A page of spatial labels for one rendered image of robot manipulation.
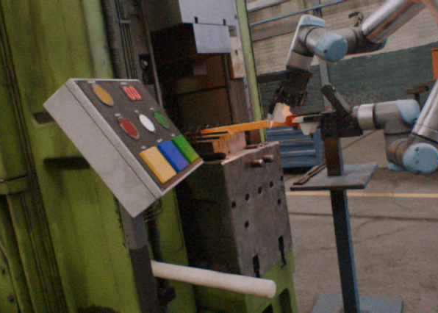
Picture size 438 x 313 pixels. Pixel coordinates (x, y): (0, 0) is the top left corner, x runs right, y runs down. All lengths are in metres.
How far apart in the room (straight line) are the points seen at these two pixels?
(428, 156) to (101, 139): 0.74
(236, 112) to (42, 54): 0.77
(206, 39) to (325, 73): 8.01
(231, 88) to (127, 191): 1.03
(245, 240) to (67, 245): 0.65
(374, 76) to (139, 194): 8.43
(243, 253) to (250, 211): 0.15
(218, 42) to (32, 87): 0.66
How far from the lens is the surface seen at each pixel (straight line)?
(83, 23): 1.28
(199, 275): 1.22
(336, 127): 1.26
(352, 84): 9.20
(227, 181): 1.34
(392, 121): 1.21
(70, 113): 0.83
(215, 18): 1.50
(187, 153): 1.01
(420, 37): 8.88
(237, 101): 1.77
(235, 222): 1.38
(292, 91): 1.30
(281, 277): 1.68
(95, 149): 0.82
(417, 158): 1.08
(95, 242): 1.53
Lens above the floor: 1.12
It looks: 8 degrees down
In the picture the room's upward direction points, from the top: 9 degrees counter-clockwise
